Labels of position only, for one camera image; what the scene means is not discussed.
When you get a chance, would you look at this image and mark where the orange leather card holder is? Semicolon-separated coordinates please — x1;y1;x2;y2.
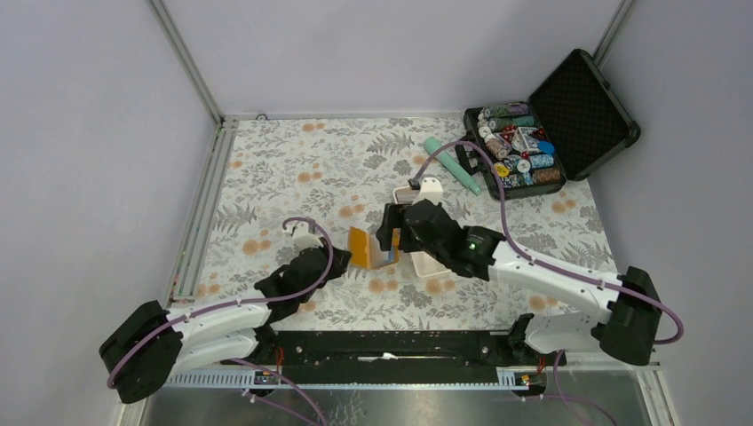
347;227;400;271

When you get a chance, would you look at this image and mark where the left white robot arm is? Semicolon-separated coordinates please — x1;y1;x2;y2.
99;247;352;404

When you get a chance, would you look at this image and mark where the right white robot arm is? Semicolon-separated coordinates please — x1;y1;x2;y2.
376;200;662;366

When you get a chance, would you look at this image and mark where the white plastic tray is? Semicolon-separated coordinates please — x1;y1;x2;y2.
392;186;450;279

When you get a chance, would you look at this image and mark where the floral table mat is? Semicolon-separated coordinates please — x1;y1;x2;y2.
194;118;616;330

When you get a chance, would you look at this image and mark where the black poker chip case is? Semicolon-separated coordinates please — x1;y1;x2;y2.
456;49;641;200

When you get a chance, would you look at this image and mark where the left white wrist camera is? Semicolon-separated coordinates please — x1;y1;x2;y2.
286;224;324;250

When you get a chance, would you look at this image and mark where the mint green handle tool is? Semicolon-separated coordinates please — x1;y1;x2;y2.
423;137;481;195

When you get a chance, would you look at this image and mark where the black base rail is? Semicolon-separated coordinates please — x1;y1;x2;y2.
246;330;555;385

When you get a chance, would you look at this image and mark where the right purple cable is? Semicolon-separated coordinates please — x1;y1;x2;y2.
416;139;685;426

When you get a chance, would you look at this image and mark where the purple cable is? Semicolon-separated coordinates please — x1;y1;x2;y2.
416;139;685;426
107;217;337;426

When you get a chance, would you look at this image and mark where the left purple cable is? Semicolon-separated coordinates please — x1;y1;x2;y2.
107;217;337;426

